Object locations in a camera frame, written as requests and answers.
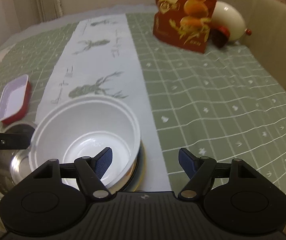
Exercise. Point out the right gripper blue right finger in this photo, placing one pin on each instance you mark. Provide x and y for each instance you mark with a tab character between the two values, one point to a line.
200	172

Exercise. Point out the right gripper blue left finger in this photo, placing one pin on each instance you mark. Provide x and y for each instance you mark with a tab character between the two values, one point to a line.
90	170

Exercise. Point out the stainless steel bowl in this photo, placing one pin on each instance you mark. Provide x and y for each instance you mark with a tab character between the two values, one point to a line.
14	164

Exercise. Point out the blue ceramic bowl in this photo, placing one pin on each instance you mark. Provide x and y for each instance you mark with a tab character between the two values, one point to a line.
124	188

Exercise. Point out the white plastic noodle bowl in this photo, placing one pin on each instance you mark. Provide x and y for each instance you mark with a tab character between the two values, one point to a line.
83	127

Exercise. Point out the red rectangular foil tray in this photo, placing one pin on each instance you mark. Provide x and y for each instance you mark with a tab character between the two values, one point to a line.
14	100

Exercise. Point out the green checked tablecloth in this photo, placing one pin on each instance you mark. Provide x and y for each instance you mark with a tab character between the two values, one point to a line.
220	104

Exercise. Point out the white deer table runner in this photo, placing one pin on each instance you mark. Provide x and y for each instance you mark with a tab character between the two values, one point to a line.
100	59

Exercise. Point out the small dark red object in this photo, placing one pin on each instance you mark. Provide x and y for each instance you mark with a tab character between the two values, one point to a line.
220	36

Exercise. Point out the beige sofa backrest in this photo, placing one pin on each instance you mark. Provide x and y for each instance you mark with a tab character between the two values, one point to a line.
267	21

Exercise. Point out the white egg shaped lamp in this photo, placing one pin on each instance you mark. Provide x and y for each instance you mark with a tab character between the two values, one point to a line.
226	15

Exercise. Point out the red quail eggs bag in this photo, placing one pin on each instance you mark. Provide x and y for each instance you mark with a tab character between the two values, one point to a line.
184	23

